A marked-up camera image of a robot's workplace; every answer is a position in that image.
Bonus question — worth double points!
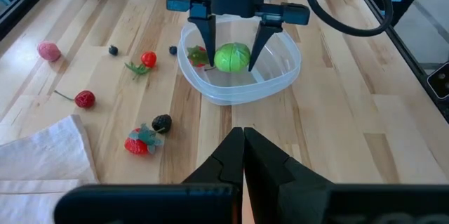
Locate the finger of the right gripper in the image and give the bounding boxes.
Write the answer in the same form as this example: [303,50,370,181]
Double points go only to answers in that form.
[248,15,284,72]
[188,5,217,67]

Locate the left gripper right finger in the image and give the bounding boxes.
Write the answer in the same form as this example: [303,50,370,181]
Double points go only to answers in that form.
[244,127,449,224]

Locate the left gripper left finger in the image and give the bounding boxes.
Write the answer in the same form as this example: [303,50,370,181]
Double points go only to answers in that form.
[53,127,246,224]

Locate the red toy strawberry green leaves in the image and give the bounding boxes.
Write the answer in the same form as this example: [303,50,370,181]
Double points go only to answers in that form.
[123,122,165,156]
[186,44,210,68]

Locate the green toy cabbage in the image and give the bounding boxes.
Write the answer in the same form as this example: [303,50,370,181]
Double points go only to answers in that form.
[213,42,252,74]

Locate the clear plastic tupperware container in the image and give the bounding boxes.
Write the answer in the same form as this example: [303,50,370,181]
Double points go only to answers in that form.
[177,14,302,107]

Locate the red cherry tomato green leaf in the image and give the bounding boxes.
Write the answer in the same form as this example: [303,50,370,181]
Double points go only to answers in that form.
[123,51,158,81]

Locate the toy blackberry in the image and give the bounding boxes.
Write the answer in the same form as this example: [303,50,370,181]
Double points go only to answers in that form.
[151,113,173,135]

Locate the red toy berry with stem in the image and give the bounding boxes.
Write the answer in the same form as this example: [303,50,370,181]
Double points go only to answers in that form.
[53,89,97,110]

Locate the pink toy lychee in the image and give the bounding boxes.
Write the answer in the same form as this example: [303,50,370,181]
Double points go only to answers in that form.
[36,40,62,63]

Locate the beige folded cloth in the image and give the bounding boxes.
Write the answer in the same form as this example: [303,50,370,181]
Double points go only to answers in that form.
[0,113,100,224]

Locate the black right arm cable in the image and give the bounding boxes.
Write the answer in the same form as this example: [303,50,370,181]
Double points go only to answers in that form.
[297,0,394,38]

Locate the black camera box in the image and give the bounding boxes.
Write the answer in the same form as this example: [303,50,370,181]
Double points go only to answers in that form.
[426,61,449,100]

